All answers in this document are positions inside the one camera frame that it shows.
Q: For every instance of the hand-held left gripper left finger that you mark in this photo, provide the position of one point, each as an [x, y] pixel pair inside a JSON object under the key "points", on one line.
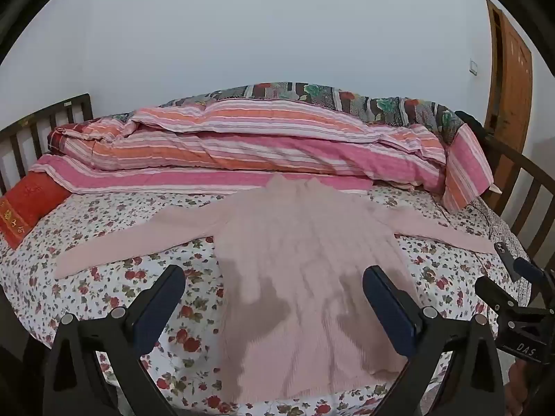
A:
{"points": [[158, 312]]}

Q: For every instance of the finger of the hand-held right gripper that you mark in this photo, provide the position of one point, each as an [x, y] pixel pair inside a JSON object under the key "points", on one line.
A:
{"points": [[494, 292], [527, 268]]}

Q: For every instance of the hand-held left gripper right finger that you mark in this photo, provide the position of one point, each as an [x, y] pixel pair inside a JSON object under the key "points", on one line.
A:
{"points": [[390, 312]]}

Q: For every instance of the pink knitted sweater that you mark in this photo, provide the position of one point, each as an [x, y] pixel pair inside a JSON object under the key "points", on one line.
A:
{"points": [[295, 247]]}

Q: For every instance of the person's right hand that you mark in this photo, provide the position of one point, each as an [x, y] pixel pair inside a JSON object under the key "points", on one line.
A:
{"points": [[518, 385]]}

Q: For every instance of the black smartphone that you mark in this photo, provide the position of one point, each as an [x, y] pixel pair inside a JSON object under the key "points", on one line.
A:
{"points": [[505, 258]]}

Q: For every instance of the dark wooden footboard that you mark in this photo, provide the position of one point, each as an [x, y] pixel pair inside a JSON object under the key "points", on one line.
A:
{"points": [[520, 164]]}

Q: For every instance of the floral bed sheet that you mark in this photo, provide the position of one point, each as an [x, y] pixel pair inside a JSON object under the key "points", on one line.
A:
{"points": [[108, 208]]}

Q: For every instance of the red pillow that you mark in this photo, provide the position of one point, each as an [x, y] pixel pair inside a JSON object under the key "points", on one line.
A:
{"points": [[30, 203]]}

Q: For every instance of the wooden door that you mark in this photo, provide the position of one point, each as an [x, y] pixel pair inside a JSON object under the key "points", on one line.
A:
{"points": [[511, 86]]}

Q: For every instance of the pink orange striped quilt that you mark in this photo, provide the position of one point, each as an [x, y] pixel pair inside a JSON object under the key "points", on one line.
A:
{"points": [[260, 147]]}

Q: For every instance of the dark wooden headboard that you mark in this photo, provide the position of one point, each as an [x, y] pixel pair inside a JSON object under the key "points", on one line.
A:
{"points": [[43, 115]]}

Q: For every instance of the multicolour floral patchwork blanket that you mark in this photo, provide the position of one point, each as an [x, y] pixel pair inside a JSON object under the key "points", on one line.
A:
{"points": [[325, 93]]}

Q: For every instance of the white wall switch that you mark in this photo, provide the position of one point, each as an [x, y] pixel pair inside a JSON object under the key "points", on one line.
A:
{"points": [[474, 66]]}

